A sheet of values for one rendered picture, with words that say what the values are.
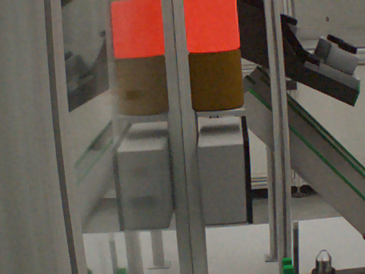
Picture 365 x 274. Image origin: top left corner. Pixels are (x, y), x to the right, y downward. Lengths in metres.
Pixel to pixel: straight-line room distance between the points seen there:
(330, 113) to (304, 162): 3.92
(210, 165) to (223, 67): 0.08
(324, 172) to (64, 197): 1.02
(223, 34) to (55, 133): 0.55
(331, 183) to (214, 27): 0.52
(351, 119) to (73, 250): 4.95
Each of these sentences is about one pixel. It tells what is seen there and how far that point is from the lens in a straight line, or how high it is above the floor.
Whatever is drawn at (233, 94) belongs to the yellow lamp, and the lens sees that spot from 0.71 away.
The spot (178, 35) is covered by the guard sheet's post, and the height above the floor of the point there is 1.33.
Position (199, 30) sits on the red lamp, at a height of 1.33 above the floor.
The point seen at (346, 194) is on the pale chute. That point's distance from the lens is 1.17.
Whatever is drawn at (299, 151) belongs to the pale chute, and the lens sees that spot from 1.16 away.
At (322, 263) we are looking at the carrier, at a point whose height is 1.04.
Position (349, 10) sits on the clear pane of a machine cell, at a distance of 5.03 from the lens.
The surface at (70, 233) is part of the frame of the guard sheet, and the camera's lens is 0.16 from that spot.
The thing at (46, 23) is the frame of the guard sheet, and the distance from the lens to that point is 0.15.
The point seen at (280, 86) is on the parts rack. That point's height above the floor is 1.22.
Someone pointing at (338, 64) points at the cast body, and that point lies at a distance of 1.18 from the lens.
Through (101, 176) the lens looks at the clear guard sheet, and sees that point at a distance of 0.28.
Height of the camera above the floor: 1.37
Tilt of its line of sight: 11 degrees down
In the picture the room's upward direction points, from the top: 4 degrees counter-clockwise
